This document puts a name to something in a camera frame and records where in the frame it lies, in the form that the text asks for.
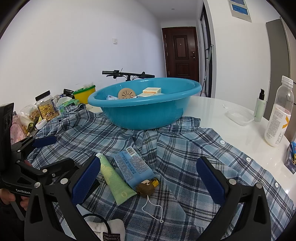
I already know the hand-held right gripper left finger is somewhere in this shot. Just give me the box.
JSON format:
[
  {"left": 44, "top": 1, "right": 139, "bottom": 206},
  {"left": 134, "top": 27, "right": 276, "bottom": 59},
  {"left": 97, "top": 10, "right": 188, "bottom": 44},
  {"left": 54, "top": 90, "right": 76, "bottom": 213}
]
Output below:
[{"left": 24, "top": 155, "right": 102, "bottom": 241}]

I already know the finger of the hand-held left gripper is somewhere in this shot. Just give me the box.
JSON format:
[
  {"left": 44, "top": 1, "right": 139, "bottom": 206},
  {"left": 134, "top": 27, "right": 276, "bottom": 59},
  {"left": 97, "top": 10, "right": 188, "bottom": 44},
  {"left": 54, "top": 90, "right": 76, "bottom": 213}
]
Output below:
[
  {"left": 16, "top": 158, "right": 81, "bottom": 180},
  {"left": 10, "top": 130, "right": 57, "bottom": 154}
]

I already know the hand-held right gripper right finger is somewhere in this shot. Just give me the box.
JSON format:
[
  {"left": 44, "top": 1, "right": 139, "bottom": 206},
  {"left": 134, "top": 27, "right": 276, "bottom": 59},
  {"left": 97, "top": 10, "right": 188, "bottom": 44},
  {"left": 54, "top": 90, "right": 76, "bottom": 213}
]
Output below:
[{"left": 196, "top": 156, "right": 271, "bottom": 241}]

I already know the green cream tube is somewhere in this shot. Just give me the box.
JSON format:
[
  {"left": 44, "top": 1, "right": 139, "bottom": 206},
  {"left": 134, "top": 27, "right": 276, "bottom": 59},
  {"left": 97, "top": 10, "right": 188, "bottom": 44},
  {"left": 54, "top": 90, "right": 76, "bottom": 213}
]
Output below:
[{"left": 96, "top": 153, "right": 137, "bottom": 207}]

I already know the light blue tube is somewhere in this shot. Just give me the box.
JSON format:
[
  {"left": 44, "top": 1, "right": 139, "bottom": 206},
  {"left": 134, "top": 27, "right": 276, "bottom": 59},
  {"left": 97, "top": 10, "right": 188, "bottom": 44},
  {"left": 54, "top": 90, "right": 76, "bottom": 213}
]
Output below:
[{"left": 113, "top": 146, "right": 155, "bottom": 189}]

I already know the brown plush keychain toy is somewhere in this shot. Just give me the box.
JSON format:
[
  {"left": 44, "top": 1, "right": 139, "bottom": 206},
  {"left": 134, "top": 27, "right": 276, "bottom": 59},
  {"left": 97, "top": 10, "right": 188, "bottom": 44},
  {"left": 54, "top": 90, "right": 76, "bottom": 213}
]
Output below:
[{"left": 136, "top": 177, "right": 164, "bottom": 223}]

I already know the blue plastic basin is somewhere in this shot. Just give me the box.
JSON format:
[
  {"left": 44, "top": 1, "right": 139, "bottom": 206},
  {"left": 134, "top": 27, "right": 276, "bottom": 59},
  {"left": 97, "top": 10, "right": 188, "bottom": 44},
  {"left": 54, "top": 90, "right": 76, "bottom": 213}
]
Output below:
[{"left": 87, "top": 77, "right": 202, "bottom": 130}]

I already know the white desktop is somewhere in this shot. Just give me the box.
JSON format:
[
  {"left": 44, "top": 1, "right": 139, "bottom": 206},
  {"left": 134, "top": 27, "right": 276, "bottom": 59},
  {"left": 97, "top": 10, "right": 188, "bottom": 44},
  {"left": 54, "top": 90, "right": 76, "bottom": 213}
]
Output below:
[{"left": 86, "top": 95, "right": 296, "bottom": 186}]

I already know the person's left hand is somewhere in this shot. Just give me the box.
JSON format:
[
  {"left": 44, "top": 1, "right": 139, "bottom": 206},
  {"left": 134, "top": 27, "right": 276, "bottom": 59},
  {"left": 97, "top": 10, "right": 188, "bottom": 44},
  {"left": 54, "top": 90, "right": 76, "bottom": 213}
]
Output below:
[{"left": 0, "top": 188, "right": 29, "bottom": 211}]

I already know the pink pouch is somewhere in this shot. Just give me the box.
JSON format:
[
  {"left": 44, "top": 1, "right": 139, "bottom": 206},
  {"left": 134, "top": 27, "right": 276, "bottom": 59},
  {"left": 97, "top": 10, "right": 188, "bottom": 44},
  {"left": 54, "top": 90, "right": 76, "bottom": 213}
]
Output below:
[{"left": 10, "top": 115, "right": 27, "bottom": 144}]

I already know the clear snack bag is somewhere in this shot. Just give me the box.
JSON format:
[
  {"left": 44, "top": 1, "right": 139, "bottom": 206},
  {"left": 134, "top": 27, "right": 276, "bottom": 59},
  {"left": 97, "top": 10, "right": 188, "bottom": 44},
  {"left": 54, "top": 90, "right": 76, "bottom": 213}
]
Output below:
[{"left": 20, "top": 104, "right": 41, "bottom": 128}]

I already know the clear jar with black lid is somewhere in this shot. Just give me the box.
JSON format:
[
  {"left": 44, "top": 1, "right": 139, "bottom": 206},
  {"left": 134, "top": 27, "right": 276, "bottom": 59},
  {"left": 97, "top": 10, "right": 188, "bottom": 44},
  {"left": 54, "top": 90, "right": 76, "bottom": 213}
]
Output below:
[{"left": 35, "top": 90, "right": 61, "bottom": 121}]

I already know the green tissue pack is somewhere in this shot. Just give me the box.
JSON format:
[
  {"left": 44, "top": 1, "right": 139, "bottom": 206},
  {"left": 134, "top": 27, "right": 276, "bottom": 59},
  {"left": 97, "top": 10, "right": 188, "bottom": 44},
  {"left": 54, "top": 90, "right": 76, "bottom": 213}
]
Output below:
[{"left": 58, "top": 98, "right": 80, "bottom": 114}]

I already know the blue plaid shirt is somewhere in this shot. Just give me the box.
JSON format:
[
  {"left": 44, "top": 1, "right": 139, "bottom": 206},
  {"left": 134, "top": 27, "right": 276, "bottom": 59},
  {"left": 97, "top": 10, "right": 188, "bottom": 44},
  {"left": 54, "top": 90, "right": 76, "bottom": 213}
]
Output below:
[{"left": 24, "top": 103, "right": 296, "bottom": 241}]

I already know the white cloth pouch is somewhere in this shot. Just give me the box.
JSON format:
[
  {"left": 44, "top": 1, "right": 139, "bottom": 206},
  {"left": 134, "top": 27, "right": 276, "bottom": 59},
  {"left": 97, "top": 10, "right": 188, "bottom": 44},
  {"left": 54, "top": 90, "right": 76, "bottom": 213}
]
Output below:
[{"left": 83, "top": 214, "right": 126, "bottom": 241}]

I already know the yellow container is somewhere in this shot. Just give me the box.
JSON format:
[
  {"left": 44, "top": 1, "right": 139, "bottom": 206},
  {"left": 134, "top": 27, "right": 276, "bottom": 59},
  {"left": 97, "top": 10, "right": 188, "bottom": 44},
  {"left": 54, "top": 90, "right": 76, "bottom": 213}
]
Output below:
[{"left": 73, "top": 85, "right": 96, "bottom": 108}]

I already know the clear plastic container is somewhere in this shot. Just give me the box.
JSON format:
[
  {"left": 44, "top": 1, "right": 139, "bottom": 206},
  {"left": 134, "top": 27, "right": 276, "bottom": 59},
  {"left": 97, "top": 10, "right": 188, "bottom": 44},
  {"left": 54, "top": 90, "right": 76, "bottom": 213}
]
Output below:
[{"left": 226, "top": 109, "right": 255, "bottom": 127}]

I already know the pale green pump bottle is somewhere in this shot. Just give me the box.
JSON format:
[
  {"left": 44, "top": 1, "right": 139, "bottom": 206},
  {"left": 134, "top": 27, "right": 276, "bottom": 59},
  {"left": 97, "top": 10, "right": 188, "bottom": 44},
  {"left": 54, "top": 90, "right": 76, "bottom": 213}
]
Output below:
[{"left": 253, "top": 88, "right": 267, "bottom": 122}]

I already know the clear bottle with white cap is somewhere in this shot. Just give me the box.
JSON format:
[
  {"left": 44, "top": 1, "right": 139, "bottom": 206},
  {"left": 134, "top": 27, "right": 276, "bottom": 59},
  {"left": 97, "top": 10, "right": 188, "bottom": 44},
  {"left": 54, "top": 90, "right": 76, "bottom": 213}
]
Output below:
[{"left": 264, "top": 75, "right": 295, "bottom": 147}]

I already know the round beige perforated disc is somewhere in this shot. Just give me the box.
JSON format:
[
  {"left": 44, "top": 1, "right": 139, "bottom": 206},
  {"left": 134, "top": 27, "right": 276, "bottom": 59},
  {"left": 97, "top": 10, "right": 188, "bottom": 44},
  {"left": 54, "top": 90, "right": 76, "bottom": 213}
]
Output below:
[{"left": 117, "top": 88, "right": 136, "bottom": 100}]

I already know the yellow and white box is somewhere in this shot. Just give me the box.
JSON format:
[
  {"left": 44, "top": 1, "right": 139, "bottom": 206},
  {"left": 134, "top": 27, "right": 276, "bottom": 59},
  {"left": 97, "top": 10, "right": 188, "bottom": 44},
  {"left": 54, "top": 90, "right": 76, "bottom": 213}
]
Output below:
[{"left": 142, "top": 87, "right": 162, "bottom": 95}]

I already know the grey folding rack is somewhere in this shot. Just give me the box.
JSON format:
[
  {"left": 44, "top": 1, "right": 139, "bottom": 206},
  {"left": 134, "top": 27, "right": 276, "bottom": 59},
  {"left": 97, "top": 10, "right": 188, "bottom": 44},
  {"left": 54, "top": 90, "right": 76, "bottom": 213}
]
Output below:
[{"left": 202, "top": 44, "right": 213, "bottom": 93}]

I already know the dark brown door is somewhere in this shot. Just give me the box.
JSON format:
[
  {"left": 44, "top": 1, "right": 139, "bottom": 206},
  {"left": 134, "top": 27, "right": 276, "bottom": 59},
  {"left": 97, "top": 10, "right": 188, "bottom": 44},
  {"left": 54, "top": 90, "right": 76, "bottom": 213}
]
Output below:
[{"left": 162, "top": 27, "right": 200, "bottom": 82}]

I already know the grey cabinet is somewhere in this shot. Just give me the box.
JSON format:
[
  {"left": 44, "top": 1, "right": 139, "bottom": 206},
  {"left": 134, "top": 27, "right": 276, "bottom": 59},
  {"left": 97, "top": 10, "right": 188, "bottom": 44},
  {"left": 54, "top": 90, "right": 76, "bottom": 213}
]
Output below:
[{"left": 265, "top": 18, "right": 296, "bottom": 121}]

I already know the black framed glass door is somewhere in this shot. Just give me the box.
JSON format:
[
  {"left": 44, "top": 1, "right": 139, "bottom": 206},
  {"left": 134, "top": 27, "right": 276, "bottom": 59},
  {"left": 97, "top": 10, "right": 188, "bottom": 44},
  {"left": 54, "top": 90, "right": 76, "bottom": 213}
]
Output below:
[{"left": 199, "top": 2, "right": 216, "bottom": 98}]

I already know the black bicycle handlebar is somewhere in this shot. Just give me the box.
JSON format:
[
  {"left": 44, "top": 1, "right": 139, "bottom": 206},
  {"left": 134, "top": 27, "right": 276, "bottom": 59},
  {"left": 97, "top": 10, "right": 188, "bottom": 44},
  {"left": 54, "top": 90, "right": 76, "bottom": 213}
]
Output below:
[{"left": 102, "top": 70, "right": 155, "bottom": 82}]

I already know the blue framed wall panel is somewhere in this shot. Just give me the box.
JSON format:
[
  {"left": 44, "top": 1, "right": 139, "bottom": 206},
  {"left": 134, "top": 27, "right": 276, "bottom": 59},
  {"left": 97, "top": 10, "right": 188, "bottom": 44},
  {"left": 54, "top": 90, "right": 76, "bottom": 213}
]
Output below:
[{"left": 228, "top": 0, "right": 252, "bottom": 23}]

